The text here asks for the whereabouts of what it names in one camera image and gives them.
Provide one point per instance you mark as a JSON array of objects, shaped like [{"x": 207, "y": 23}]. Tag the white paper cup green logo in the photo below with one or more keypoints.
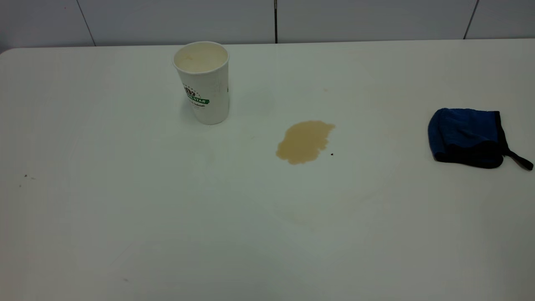
[{"x": 207, "y": 96}]

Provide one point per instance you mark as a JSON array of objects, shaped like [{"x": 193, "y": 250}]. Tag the blue black cleaning cloth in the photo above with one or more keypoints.
[{"x": 464, "y": 129}]

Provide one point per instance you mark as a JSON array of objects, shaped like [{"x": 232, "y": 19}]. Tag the brown coffee spill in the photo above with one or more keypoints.
[{"x": 303, "y": 142}]

